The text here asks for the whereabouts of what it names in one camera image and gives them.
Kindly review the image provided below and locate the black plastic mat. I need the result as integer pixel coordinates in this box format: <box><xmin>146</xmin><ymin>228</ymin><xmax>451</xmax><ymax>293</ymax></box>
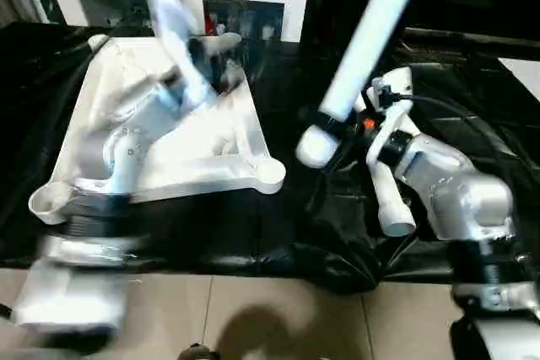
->
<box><xmin>0</xmin><ymin>21</ymin><xmax>540</xmax><ymax>295</ymax></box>

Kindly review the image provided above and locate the dark horizontal rail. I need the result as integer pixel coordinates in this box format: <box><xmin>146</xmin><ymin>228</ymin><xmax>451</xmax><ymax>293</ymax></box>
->
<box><xmin>404</xmin><ymin>26</ymin><xmax>540</xmax><ymax>50</ymax></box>

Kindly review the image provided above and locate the white plastic table leg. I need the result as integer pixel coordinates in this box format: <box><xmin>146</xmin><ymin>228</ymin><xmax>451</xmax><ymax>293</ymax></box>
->
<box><xmin>371</xmin><ymin>148</ymin><xmax>419</xmax><ymax>238</ymax></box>
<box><xmin>294</xmin><ymin>0</ymin><xmax>432</xmax><ymax>169</ymax></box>

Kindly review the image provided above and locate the white plastic table top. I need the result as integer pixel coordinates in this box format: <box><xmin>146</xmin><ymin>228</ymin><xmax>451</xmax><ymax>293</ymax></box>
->
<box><xmin>29</xmin><ymin>33</ymin><xmax>287</xmax><ymax>227</ymax></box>

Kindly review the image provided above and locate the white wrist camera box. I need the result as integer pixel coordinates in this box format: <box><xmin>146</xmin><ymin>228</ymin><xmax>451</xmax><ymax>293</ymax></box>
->
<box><xmin>147</xmin><ymin>0</ymin><xmax>219</xmax><ymax>110</ymax></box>
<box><xmin>366</xmin><ymin>68</ymin><xmax>416</xmax><ymax>169</ymax></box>

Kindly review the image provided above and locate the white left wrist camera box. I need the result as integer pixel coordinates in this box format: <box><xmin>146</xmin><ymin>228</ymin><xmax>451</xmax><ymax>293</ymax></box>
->
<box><xmin>147</xmin><ymin>0</ymin><xmax>219</xmax><ymax>110</ymax></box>

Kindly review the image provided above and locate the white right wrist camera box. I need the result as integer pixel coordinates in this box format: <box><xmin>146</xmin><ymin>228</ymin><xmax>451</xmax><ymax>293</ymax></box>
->
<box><xmin>366</xmin><ymin>68</ymin><xmax>416</xmax><ymax>169</ymax></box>

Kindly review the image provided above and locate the white flat panel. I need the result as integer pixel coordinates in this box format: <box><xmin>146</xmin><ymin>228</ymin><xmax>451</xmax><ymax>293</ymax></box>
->
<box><xmin>499</xmin><ymin>57</ymin><xmax>540</xmax><ymax>105</ymax></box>

